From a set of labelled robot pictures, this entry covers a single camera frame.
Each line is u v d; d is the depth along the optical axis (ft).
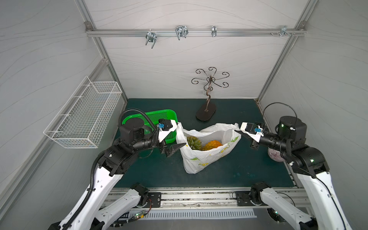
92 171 1.29
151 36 2.56
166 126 1.46
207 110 3.64
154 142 1.59
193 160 2.30
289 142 1.38
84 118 2.27
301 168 1.26
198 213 2.31
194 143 2.31
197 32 2.60
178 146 1.67
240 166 2.82
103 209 1.63
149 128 1.48
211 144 2.75
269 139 1.59
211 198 2.48
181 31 2.51
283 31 2.51
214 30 2.57
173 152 1.62
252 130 1.47
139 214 2.26
